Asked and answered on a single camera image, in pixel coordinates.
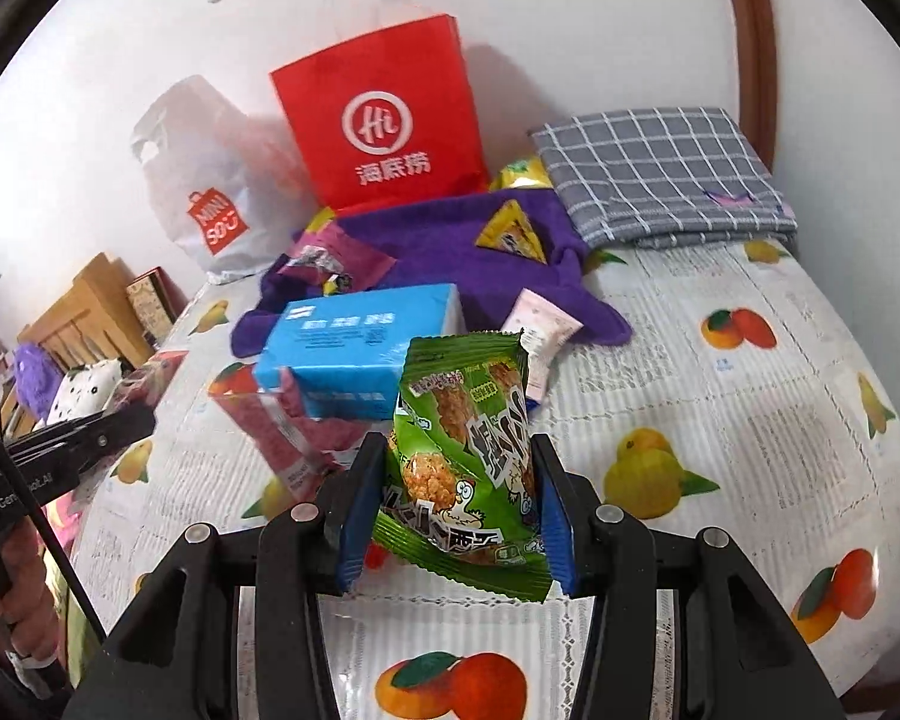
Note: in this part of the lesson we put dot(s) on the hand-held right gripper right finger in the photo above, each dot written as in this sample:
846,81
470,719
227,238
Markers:
556,525

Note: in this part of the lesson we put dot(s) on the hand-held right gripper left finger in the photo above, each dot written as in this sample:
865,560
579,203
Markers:
361,517

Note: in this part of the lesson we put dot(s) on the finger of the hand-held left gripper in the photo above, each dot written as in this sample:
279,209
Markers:
82,431

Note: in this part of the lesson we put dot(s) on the green snack packet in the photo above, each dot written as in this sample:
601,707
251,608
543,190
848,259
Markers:
465,465

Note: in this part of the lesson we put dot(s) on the pink translucent snack packet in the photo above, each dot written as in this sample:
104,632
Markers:
277,427

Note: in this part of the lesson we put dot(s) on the person's left hand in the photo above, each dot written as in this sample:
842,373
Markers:
26,600

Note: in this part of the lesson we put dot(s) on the white spotted plush toy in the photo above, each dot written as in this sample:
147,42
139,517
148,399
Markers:
82,394

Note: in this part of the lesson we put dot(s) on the purple plush toy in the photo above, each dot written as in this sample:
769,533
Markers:
34,379

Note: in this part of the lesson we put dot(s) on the wooden furniture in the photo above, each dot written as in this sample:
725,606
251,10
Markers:
82,311

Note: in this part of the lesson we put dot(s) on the patterned cardboard box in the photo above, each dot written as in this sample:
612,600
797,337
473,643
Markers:
152,302

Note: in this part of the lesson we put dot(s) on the blue tissue pack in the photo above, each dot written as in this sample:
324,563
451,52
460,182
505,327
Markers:
352,349

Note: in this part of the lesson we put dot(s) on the pale pink small packet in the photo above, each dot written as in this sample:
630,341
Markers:
544,337

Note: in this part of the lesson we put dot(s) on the fruit print table cover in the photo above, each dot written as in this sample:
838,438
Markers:
720,405

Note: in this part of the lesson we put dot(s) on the magenta snack packet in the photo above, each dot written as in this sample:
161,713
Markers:
337,259

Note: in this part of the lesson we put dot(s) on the white plastic bag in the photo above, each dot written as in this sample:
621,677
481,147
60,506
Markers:
202,187

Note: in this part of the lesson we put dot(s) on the purple towel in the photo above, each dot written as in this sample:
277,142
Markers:
435,247

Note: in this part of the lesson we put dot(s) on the yellow triangular snack packet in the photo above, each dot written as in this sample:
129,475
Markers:
511,234

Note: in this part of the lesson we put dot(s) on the grey plaid folded cloth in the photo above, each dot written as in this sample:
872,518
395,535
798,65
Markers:
660,172

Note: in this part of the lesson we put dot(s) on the red paper bag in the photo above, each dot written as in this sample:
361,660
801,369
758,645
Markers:
386,112

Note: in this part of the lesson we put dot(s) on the brown wooden frame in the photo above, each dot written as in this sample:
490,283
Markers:
754,45

